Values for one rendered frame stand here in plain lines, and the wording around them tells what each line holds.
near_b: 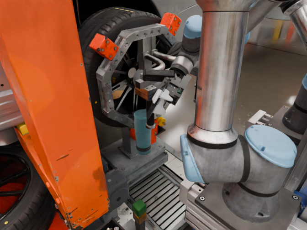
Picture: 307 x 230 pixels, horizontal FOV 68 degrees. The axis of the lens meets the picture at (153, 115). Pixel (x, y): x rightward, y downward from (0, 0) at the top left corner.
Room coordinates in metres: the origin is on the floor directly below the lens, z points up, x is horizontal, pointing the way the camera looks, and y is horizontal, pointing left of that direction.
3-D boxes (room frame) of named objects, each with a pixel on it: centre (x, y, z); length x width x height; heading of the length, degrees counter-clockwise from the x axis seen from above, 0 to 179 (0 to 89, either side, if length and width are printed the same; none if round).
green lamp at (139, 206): (0.49, 0.05, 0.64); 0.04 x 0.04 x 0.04; 42
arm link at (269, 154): (0.40, -0.27, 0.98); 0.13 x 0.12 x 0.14; 90
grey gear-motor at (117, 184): (0.90, 0.33, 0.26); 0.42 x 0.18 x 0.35; 42
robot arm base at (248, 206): (0.40, -0.28, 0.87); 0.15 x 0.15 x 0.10
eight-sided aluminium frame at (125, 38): (1.12, 0.04, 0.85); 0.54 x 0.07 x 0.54; 132
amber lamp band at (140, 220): (0.49, 0.05, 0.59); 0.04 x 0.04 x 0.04; 42
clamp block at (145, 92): (0.86, 0.03, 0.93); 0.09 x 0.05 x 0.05; 42
